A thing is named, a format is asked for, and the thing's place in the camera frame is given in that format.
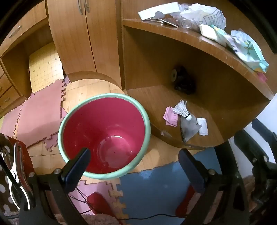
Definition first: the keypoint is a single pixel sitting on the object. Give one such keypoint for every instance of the crumpled plastic bag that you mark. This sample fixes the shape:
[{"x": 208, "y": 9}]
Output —
[{"x": 205, "y": 15}]

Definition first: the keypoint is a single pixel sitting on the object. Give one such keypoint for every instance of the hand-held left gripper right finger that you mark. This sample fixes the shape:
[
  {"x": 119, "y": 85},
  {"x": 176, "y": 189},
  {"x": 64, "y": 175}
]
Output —
[{"x": 192, "y": 173}]

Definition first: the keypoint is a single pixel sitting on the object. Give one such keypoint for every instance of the red bin with green rim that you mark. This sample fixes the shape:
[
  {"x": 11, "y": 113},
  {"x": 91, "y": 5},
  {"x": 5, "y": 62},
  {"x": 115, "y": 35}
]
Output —
[{"x": 103, "y": 129}]

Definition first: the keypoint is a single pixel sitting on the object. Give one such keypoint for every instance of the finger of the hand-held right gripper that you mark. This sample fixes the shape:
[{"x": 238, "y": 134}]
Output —
[
  {"x": 261, "y": 131},
  {"x": 245, "y": 145}
]

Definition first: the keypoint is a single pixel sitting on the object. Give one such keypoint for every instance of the green and white cardboard box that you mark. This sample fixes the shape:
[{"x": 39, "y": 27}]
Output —
[{"x": 160, "y": 9}]

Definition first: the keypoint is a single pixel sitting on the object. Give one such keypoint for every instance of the clear plastic bottle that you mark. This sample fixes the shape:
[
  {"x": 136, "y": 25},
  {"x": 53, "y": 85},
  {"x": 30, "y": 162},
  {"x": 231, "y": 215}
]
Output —
[{"x": 186, "y": 23}]

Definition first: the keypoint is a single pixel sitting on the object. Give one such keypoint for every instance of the pink paper slip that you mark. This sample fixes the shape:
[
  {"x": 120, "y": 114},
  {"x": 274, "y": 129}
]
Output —
[{"x": 171, "y": 119}]

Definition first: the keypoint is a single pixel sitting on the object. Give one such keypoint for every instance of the silver metal clip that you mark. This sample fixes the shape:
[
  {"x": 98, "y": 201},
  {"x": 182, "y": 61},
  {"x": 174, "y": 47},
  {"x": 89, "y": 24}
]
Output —
[{"x": 162, "y": 21}]

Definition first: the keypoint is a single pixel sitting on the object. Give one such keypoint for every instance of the wooden cupboard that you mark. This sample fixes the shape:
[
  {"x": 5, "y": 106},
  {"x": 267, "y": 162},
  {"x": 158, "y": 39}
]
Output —
[{"x": 75, "y": 39}]

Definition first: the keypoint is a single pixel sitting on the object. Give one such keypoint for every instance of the light blue white packet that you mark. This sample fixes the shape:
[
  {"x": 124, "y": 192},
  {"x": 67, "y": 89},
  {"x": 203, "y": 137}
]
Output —
[{"x": 248, "y": 49}]

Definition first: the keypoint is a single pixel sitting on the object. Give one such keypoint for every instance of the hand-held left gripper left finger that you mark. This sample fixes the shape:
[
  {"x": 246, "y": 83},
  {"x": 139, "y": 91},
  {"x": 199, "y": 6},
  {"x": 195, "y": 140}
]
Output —
[{"x": 75, "y": 171}]

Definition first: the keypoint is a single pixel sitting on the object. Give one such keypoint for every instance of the grey pouch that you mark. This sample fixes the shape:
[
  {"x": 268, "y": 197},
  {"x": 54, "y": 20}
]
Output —
[{"x": 189, "y": 129}]

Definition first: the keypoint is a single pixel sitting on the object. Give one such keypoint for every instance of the teal patterned packet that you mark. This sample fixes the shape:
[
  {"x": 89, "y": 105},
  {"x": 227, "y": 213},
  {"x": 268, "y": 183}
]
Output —
[{"x": 220, "y": 34}]

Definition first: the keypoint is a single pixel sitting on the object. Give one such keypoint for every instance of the white shuttlecock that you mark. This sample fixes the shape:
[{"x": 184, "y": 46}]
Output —
[{"x": 180, "y": 108}]

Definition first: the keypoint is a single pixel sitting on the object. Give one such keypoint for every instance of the small white packet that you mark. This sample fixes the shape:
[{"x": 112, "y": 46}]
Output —
[{"x": 203, "y": 127}]

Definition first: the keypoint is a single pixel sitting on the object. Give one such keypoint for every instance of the wooden corner shelf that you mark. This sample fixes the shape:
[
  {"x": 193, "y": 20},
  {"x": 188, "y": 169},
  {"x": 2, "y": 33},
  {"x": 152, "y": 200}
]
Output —
[{"x": 151, "y": 54}]

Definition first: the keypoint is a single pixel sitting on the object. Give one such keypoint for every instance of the lilac foam mat tile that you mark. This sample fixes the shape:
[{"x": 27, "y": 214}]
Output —
[{"x": 55, "y": 142}]

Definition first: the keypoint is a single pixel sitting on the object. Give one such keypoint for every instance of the black round device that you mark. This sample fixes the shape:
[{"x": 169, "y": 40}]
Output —
[{"x": 184, "y": 82}]

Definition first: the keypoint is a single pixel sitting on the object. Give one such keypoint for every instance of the pink foam mat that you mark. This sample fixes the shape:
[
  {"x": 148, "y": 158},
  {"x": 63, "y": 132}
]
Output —
[{"x": 39, "y": 112}]

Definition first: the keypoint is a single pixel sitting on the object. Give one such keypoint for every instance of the metal spring clamp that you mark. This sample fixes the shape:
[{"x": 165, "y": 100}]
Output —
[{"x": 13, "y": 173}]

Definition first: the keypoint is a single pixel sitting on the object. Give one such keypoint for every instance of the red slipper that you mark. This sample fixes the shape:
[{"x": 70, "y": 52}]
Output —
[
  {"x": 185, "y": 201},
  {"x": 97, "y": 203}
]

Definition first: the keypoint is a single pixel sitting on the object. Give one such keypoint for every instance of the light pink foam tile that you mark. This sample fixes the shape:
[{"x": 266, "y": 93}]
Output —
[{"x": 101, "y": 188}]

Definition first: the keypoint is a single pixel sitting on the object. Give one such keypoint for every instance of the wooden drawer cabinet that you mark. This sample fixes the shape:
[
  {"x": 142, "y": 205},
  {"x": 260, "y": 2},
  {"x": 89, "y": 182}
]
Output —
[{"x": 17, "y": 43}]

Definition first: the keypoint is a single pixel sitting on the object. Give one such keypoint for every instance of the pink and white packet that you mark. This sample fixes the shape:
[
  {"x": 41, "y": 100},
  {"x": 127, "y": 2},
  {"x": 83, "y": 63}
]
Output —
[{"x": 261, "y": 76}]

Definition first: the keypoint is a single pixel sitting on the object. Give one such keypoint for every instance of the brown polka dot cloth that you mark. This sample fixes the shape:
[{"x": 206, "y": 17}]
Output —
[{"x": 23, "y": 155}]

